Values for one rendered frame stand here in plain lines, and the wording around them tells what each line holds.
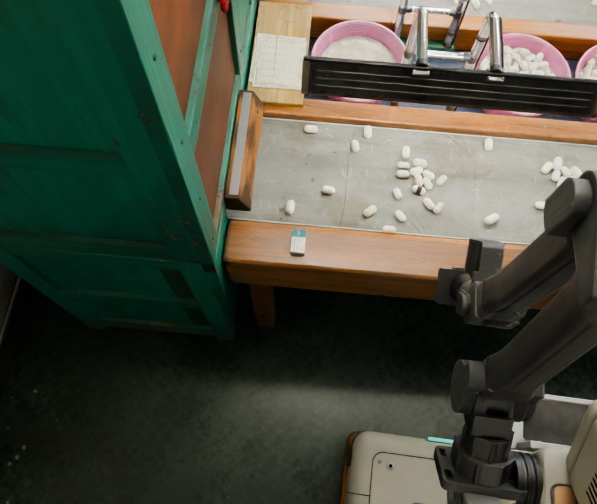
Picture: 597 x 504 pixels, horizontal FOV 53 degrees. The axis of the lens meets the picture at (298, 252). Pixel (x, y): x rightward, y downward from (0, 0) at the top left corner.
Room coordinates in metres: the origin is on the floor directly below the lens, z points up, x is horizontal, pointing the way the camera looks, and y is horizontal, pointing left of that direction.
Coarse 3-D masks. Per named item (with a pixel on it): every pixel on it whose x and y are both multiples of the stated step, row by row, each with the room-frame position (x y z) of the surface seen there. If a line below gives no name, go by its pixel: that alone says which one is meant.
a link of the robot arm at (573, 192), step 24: (552, 192) 0.27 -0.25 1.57; (576, 192) 0.25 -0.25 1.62; (552, 216) 0.25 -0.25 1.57; (576, 216) 0.23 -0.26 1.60; (552, 240) 0.25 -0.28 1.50; (528, 264) 0.25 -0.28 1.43; (552, 264) 0.23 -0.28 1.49; (480, 288) 0.26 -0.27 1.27; (504, 288) 0.24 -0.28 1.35; (528, 288) 0.22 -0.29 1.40; (552, 288) 0.22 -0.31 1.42; (480, 312) 0.23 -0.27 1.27; (504, 312) 0.22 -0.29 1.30
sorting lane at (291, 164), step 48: (288, 144) 0.80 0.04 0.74; (336, 144) 0.81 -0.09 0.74; (384, 144) 0.82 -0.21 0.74; (432, 144) 0.82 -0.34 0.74; (480, 144) 0.83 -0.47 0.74; (528, 144) 0.84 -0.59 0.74; (576, 144) 0.84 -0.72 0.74; (288, 192) 0.66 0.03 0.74; (336, 192) 0.67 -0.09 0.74; (384, 192) 0.68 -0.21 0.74; (432, 192) 0.68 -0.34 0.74; (480, 192) 0.69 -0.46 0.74; (528, 192) 0.69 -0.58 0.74; (528, 240) 0.56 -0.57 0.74
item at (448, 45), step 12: (408, 0) 1.17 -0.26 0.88; (468, 0) 1.17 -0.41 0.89; (408, 12) 1.17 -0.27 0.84; (432, 12) 1.16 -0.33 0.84; (444, 12) 1.16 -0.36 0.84; (456, 12) 1.16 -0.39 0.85; (396, 24) 1.17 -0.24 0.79; (456, 24) 1.16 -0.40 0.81; (432, 48) 1.16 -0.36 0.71; (444, 48) 1.15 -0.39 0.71
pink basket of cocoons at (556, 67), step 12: (504, 36) 1.16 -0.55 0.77; (516, 36) 1.17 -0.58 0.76; (528, 36) 1.16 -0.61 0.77; (528, 48) 1.15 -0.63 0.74; (540, 48) 1.14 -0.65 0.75; (552, 48) 1.13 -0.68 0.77; (480, 60) 1.11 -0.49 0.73; (552, 60) 1.11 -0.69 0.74; (564, 60) 1.09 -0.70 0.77; (564, 72) 1.06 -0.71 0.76
